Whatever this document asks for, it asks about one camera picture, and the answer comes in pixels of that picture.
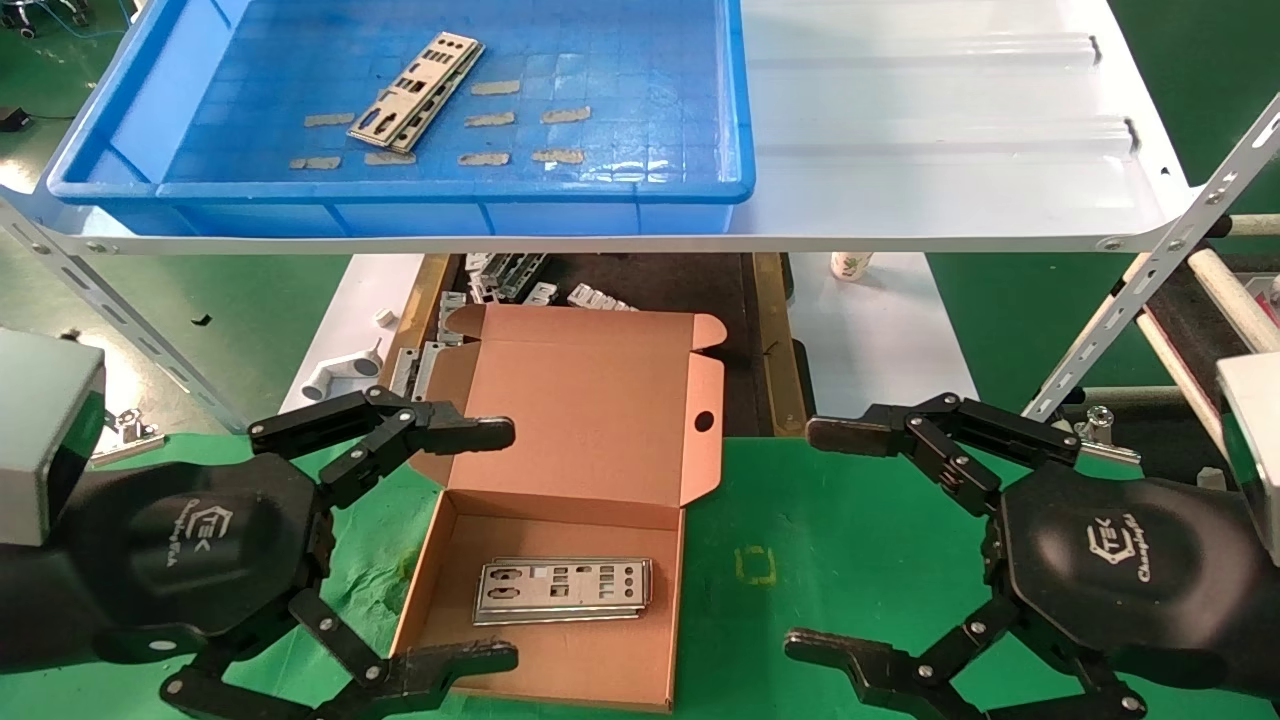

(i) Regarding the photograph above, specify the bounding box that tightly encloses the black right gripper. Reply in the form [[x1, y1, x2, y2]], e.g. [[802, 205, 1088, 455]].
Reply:
[[783, 392, 1280, 720]]

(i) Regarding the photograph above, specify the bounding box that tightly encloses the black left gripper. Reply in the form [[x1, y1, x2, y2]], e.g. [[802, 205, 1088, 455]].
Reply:
[[58, 385, 521, 720]]

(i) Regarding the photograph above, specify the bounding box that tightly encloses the open brown cardboard box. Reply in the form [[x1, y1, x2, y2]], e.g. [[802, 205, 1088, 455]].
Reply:
[[385, 303, 728, 714]]

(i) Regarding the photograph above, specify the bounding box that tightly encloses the wooden framed black mat tray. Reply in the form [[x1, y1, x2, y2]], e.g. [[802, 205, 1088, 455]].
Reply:
[[358, 252, 823, 438]]

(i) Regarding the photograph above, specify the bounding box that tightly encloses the large blue plastic tray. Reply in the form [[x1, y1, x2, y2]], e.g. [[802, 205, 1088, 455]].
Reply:
[[47, 0, 756, 238]]

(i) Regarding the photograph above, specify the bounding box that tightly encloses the large green table cloth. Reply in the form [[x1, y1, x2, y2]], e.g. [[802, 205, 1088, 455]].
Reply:
[[0, 432, 1280, 720]]

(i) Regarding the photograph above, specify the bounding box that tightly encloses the white plastic pipe fitting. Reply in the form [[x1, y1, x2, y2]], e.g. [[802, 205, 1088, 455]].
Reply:
[[300, 338, 384, 403]]

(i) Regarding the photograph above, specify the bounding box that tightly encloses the silver metal plate pile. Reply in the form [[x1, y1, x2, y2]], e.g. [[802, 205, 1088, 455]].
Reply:
[[463, 252, 549, 304], [385, 340, 448, 403]]

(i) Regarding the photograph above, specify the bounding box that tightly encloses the silver metal spring clamp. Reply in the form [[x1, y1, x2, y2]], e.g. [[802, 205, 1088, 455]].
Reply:
[[100, 408, 167, 467], [1075, 403, 1144, 467]]

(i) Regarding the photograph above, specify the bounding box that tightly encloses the cream strip with red stripe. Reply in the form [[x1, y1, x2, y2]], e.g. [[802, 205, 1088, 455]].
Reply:
[[1133, 310, 1229, 453]]

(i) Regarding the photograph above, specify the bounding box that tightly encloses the black conveyor belt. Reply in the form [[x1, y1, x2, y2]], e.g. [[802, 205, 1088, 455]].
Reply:
[[1150, 250, 1280, 471]]

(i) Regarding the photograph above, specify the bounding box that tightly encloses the white metal shelf board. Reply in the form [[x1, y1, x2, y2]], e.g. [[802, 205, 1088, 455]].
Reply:
[[0, 0, 1196, 256]]

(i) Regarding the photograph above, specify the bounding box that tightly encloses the small black swivel stool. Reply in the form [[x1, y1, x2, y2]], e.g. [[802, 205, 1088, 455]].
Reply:
[[0, 0, 93, 39]]

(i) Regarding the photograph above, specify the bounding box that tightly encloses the grey slotted angle post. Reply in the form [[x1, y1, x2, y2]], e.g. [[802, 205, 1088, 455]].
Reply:
[[0, 195, 251, 436], [1013, 93, 1280, 431]]

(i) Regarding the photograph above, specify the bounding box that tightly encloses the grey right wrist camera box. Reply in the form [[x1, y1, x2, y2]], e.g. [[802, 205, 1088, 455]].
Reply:
[[1215, 352, 1280, 568]]

